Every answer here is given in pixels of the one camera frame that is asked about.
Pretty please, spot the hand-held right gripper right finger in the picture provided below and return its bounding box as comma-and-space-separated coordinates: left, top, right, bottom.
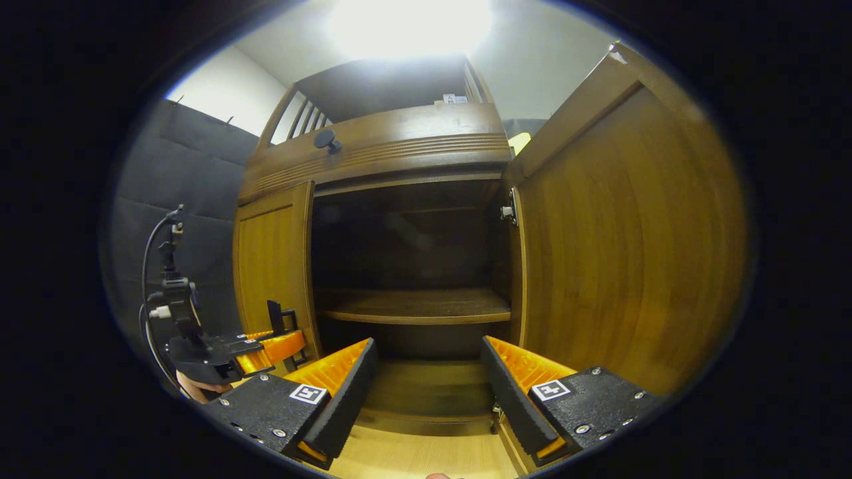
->
481, 335, 666, 466

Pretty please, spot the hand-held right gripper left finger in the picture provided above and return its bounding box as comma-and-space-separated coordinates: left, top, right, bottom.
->
203, 337, 380, 470

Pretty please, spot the wooden shoe cabinet door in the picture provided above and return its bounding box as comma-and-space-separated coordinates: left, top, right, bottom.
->
496, 41, 749, 476
232, 181, 323, 363

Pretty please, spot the wooden double-door shoe cabinet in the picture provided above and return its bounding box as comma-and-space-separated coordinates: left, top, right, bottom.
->
233, 55, 527, 436

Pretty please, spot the wooden cabinet shelf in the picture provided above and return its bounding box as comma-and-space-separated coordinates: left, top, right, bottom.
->
316, 288, 512, 325

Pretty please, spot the large ceiling light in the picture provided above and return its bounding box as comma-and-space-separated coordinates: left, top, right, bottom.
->
329, 0, 493, 61

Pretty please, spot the black door handle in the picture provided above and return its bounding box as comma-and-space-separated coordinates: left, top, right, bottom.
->
268, 299, 308, 371

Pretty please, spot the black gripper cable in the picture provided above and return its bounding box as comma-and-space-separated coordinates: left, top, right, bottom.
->
138, 208, 194, 399

